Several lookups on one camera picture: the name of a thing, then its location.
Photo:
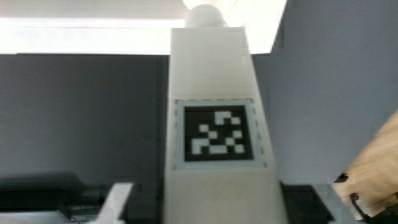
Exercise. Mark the white desk leg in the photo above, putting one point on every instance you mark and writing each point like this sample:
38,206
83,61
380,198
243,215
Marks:
221,184

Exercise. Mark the black laptop keyboard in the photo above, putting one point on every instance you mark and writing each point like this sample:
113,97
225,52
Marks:
49,199

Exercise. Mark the white U-shaped fence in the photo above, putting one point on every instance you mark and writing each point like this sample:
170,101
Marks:
124,26

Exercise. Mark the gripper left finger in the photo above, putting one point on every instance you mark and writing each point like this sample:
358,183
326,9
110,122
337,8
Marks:
133,204

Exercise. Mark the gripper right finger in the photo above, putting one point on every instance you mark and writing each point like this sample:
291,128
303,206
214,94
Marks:
307,207

